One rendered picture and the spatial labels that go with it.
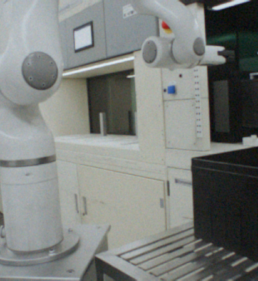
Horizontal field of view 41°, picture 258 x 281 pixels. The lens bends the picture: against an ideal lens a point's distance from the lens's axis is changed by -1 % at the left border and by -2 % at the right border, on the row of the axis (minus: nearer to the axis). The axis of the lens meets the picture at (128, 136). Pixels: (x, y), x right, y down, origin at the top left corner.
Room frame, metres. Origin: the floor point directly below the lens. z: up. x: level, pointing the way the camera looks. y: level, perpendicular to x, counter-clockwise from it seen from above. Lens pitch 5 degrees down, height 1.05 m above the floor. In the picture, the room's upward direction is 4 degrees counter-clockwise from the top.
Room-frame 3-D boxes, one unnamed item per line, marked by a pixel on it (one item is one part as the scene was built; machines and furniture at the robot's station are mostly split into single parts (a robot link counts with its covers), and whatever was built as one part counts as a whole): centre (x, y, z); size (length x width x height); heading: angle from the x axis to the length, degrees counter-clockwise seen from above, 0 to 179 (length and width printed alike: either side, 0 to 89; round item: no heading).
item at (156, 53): (0.98, -0.12, 1.19); 0.13 x 0.09 x 0.08; 127
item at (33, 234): (0.73, 0.22, 0.85); 0.19 x 0.19 x 0.18
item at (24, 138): (0.76, 0.24, 1.07); 0.19 x 0.12 x 0.24; 37
